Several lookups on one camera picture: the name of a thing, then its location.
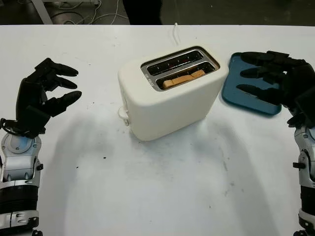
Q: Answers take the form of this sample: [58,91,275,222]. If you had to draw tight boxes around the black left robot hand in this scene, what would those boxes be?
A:
[14,58,83,122]

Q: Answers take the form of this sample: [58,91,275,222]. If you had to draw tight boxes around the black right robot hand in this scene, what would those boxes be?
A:
[235,50,315,110]

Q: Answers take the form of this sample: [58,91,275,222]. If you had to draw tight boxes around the brown toast slice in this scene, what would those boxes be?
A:
[162,69,206,90]

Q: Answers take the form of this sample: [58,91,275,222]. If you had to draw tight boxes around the white two-slot toaster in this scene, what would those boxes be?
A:
[117,45,228,142]

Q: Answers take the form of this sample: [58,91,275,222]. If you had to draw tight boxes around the person body dark trousers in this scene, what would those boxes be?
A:
[122,0,164,26]

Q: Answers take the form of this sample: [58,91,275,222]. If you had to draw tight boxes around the blue rectangular tray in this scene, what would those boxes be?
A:
[220,51,284,119]

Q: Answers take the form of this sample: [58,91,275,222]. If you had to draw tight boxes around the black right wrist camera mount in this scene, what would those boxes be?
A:
[294,87,315,129]

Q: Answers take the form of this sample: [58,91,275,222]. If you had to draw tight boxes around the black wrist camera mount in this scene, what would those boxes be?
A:
[22,105,50,136]
[294,87,315,129]

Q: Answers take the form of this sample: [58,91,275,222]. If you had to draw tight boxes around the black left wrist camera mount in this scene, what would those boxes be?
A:
[22,105,50,136]

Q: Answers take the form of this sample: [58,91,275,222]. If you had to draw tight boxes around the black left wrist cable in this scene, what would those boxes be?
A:
[0,118,29,136]

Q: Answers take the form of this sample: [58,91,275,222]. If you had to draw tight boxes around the white metal table frame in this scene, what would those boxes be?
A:
[31,0,102,25]

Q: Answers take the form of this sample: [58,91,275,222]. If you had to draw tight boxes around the black floor cable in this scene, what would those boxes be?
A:
[50,10,99,25]

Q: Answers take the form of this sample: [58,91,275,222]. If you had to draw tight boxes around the white floor cable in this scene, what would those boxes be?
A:
[64,0,129,25]

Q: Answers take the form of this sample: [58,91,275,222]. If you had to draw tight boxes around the white toaster power cable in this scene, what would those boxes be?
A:
[172,22,182,46]

